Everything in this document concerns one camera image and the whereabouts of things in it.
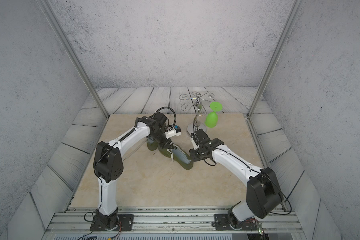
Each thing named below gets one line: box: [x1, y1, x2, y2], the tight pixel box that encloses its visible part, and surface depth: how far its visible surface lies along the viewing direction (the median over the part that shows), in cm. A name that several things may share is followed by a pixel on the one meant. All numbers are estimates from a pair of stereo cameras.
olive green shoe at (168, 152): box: [158, 144, 194, 170], surface depth 91 cm
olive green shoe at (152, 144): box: [146, 138, 159, 151], surface depth 101 cm
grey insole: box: [172, 148, 191, 164], surface depth 93 cm
